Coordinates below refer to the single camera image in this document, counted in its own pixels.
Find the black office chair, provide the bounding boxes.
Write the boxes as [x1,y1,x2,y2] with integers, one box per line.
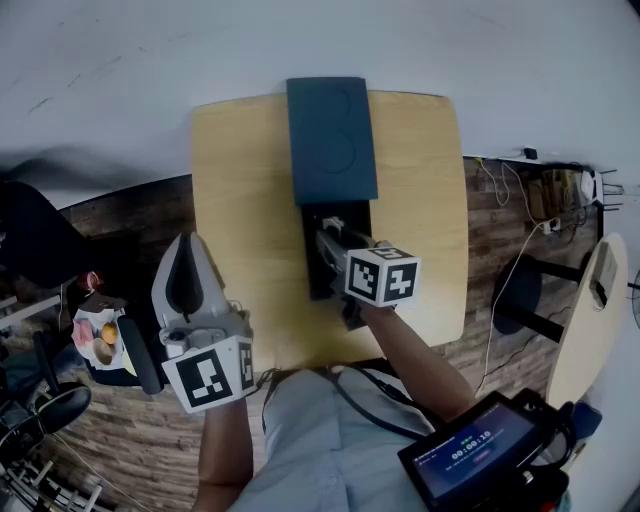
[32,279,166,397]

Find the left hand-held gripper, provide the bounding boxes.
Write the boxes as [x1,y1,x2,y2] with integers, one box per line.
[151,233,257,415]

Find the white router with antennas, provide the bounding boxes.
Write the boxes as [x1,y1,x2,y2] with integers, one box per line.
[579,168,626,207]

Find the person's left forearm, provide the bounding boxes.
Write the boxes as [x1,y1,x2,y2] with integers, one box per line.
[197,397,251,512]

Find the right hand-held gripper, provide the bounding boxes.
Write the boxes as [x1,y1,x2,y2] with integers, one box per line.
[315,229,423,332]

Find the blue bag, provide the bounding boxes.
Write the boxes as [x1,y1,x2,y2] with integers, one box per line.
[569,399,604,441]

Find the round beige table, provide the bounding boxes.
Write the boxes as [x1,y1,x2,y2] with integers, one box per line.
[545,232,630,411]

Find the person's light blue shirt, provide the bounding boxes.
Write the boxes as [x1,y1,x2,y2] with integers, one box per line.
[224,364,451,512]

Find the brown cardboard box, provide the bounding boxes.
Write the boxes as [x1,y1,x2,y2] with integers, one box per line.
[519,167,584,224]

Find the white food plate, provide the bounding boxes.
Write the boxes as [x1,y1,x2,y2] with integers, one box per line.
[72,307,126,371]

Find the black stool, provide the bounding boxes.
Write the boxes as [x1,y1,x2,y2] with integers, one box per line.
[492,253,584,344]

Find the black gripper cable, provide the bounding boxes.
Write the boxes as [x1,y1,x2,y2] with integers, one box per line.
[332,367,436,441]

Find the person's right forearm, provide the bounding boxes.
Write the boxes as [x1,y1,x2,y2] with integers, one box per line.
[359,304,479,424]

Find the standing fan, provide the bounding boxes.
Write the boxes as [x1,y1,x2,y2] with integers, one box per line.
[627,269,640,331]

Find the black chair headrest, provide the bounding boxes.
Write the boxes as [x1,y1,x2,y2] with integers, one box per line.
[29,382,94,436]

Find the looped white cable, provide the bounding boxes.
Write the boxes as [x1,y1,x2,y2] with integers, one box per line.
[477,158,511,206]

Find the black screen monitor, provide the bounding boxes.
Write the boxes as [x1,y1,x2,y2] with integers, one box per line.
[397,389,576,512]

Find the flat white box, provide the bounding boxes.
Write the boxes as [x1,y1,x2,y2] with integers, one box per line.
[589,242,616,296]

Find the dark blue box with lid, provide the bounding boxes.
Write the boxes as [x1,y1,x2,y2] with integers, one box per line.
[285,76,380,302]

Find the long white cable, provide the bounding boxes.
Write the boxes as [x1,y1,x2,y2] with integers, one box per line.
[474,222,549,396]

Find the brown wallet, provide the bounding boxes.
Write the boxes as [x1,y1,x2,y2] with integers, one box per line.
[82,294,129,314]

